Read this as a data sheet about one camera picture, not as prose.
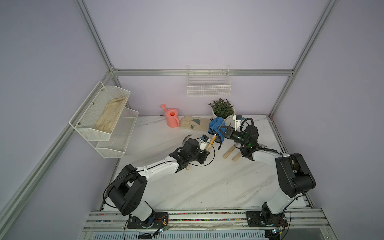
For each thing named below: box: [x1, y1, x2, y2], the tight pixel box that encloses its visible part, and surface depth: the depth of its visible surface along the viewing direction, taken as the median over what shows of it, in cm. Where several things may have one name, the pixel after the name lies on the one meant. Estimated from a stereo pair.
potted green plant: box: [208, 98, 236, 121], surface depth 104 cm
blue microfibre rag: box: [208, 116, 226, 143], surface depth 84 cm
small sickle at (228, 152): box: [222, 145, 236, 159], surface depth 100 cm
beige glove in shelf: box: [93, 96, 128, 134], surface depth 81 cm
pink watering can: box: [160, 104, 180, 128], surface depth 110 cm
